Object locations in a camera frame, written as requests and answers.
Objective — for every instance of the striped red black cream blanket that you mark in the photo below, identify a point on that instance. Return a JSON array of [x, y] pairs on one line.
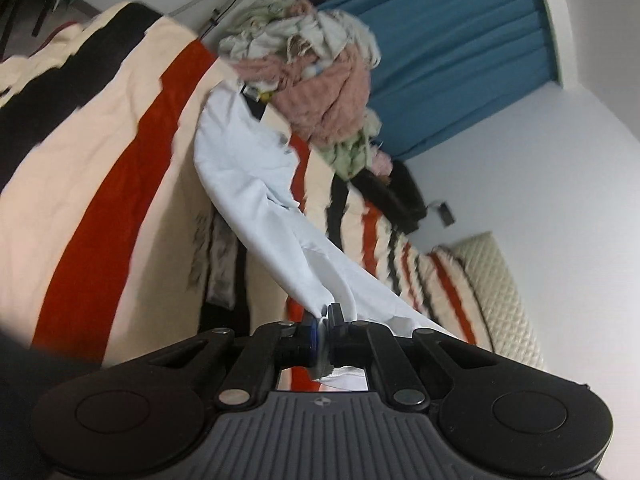
[[75, 185]]

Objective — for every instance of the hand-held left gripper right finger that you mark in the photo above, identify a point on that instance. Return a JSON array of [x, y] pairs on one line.
[[336, 331]]

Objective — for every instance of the beige garment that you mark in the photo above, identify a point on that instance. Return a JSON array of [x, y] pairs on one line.
[[260, 35]]

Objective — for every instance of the pink fluffy blanket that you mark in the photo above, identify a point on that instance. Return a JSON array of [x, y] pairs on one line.
[[325, 100]]

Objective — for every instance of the black armchair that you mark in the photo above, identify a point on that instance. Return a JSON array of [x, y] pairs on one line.
[[395, 195]]

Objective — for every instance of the cream quilted pillow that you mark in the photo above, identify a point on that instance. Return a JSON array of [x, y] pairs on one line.
[[505, 300]]

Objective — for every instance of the black wall socket with charger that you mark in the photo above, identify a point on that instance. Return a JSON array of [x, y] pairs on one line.
[[442, 214]]

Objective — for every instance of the wide blue curtain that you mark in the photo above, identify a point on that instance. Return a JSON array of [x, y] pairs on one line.
[[450, 50]]

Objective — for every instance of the white shirt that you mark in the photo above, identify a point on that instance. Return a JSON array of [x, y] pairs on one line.
[[250, 160]]

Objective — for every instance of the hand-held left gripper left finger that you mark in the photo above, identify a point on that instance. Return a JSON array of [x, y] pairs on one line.
[[313, 335]]

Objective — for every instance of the pile of clothes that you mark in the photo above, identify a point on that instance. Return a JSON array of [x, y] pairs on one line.
[[350, 155]]

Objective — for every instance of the small pink cloth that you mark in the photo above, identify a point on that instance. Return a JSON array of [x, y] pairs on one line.
[[381, 164]]

